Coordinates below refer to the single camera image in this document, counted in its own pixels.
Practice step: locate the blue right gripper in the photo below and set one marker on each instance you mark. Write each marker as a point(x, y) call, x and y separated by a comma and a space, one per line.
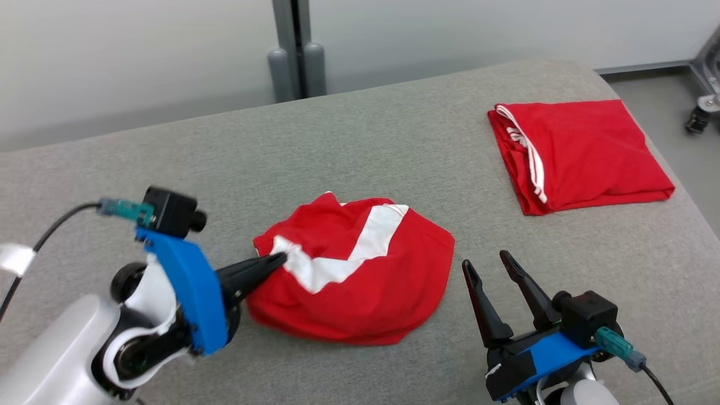
point(540, 357)

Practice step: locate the white tape tag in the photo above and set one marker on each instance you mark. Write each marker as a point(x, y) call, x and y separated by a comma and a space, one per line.
point(14, 259)

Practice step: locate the grey rounded post foot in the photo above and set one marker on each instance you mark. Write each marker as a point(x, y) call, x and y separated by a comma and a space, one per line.
point(281, 76)
point(315, 70)

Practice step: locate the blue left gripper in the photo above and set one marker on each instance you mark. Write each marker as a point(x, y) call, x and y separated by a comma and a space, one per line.
point(191, 281)

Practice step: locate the red shorts with white stripes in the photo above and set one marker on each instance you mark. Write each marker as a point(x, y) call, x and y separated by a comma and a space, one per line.
point(365, 304)

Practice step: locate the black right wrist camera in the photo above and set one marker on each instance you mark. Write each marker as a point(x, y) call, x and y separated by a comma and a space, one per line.
point(585, 315)

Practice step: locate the red jersey with lettering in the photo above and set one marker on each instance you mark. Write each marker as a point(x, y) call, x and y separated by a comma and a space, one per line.
point(590, 152)

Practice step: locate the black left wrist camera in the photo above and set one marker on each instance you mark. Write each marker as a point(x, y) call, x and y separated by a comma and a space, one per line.
point(169, 211)

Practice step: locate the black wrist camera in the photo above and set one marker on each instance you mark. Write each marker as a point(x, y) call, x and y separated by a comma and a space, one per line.
point(169, 211)
point(585, 315)

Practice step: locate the grey partition post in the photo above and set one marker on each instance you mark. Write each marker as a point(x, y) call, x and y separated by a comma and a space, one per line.
point(292, 28)

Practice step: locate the black caster wheel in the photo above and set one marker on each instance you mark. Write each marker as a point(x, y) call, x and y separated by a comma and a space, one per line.
point(697, 119)

